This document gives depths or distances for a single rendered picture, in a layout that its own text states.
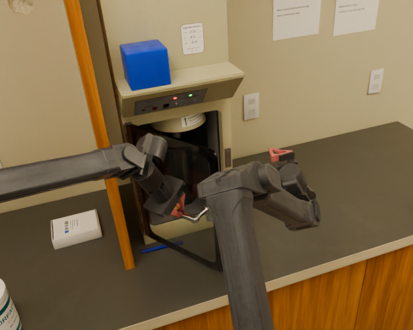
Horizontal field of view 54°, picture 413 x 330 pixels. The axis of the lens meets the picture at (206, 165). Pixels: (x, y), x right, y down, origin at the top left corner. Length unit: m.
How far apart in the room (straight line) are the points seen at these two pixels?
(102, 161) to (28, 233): 0.78
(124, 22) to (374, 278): 1.15
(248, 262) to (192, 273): 0.68
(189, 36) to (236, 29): 0.54
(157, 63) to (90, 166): 0.31
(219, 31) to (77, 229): 0.80
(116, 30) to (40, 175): 0.45
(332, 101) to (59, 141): 1.19
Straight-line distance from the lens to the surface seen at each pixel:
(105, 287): 1.30
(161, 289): 1.25
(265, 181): 0.68
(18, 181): 0.78
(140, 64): 1.00
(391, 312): 1.80
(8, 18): 1.51
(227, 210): 0.61
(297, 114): 1.90
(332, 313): 1.58
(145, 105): 1.07
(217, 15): 1.14
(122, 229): 1.22
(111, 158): 0.87
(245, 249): 0.60
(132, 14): 1.08
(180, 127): 1.22
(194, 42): 1.13
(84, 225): 1.48
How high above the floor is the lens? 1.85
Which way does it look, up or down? 31 degrees down
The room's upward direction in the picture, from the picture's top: 4 degrees counter-clockwise
